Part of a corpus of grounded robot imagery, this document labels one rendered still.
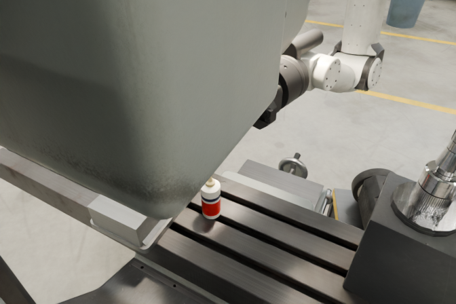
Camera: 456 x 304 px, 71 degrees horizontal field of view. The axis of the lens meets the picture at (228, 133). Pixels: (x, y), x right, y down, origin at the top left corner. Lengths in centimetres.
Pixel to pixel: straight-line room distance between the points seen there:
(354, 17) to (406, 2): 432
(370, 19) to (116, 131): 77
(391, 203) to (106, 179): 42
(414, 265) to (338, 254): 18
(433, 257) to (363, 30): 55
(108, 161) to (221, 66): 8
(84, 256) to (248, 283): 140
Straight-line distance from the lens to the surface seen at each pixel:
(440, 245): 52
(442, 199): 51
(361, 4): 88
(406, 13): 525
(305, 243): 69
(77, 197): 82
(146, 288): 71
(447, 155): 48
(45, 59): 18
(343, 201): 156
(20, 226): 223
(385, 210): 53
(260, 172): 110
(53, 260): 199
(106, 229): 71
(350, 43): 89
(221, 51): 19
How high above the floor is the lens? 151
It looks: 37 degrees down
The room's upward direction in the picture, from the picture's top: straight up
